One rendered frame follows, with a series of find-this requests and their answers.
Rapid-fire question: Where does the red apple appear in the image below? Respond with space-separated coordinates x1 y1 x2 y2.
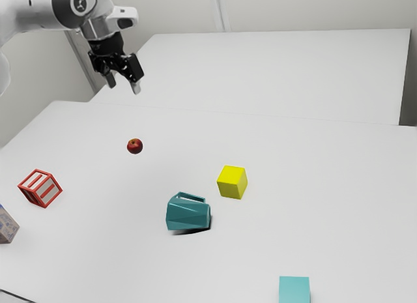
126 137 144 156

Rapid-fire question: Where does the light teal block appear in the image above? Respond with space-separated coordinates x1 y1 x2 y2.
278 276 311 303

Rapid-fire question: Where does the yellow cube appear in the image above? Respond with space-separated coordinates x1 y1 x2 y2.
216 165 248 200

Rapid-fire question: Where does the red and white letter block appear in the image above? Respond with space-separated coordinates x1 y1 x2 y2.
17 168 64 208

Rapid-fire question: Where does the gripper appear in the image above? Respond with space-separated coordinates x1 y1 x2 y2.
87 32 145 96

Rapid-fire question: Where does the blue patterned wooden block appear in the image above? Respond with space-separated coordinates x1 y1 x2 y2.
0 203 21 244

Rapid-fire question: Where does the teal faceted mug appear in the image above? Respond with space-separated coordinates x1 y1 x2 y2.
165 191 212 231

